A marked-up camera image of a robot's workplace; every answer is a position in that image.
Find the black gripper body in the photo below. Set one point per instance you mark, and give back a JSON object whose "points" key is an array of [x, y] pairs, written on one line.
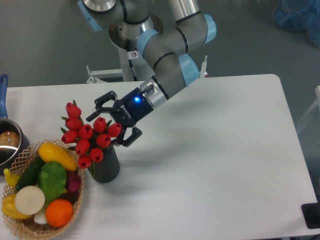
{"points": [[131, 108]]}

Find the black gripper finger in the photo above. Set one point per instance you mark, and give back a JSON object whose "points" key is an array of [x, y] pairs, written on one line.
{"points": [[121, 141], [99, 108]]}

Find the red tulip bouquet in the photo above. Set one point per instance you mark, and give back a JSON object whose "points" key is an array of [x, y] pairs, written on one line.
{"points": [[90, 140]]}

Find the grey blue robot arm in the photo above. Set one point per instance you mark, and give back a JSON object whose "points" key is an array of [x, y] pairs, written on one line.
{"points": [[158, 90]]}

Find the dark grey ribbed vase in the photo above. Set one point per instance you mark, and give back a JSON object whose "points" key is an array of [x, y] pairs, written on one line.
{"points": [[106, 170]]}

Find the yellow squash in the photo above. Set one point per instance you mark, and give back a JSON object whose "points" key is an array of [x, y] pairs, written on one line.
{"points": [[50, 152]]}

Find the purple red onion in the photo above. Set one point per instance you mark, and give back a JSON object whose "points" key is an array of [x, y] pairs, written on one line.
{"points": [[73, 182]]}

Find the green lettuce leaf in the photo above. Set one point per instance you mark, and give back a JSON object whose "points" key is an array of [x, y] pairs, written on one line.
{"points": [[52, 181]]}

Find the dark green cucumber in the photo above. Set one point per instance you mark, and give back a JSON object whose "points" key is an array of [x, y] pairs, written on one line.
{"points": [[30, 175]]}

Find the orange fruit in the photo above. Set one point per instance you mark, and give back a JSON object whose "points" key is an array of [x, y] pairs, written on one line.
{"points": [[58, 213]]}

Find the yellow banana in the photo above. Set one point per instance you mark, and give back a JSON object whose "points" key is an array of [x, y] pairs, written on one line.
{"points": [[10, 178]]}

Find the white round radish slice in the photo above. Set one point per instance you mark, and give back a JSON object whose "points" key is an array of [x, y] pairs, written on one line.
{"points": [[29, 200]]}

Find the white green leek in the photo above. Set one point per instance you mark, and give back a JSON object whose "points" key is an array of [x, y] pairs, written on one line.
{"points": [[40, 217]]}

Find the yellow bell pepper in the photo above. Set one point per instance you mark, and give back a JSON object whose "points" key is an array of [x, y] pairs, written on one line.
{"points": [[10, 210]]}

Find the woven wicker basket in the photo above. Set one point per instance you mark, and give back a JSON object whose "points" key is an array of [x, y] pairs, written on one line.
{"points": [[28, 229]]}

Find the black device at table edge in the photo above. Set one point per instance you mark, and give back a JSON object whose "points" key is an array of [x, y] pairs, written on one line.
{"points": [[311, 214]]}

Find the blue handled saucepan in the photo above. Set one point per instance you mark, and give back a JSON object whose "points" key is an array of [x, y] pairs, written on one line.
{"points": [[12, 139]]}

